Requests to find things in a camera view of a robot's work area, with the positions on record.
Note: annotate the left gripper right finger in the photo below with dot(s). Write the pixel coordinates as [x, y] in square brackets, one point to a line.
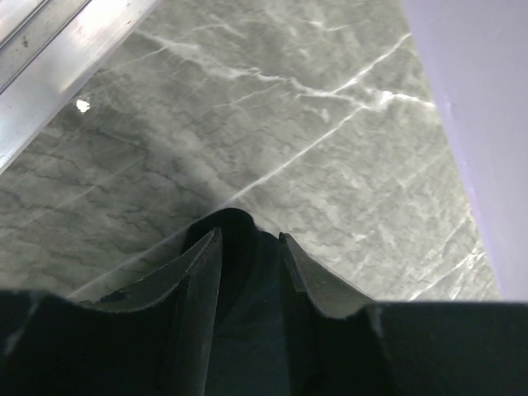
[339, 341]

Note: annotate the aluminium frame rail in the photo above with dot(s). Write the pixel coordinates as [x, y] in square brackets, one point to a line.
[49, 49]

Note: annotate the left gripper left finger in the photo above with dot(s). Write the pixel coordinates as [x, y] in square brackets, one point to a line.
[152, 337]

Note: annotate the black t shirt blue logo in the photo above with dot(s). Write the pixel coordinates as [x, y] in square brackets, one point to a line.
[248, 352]

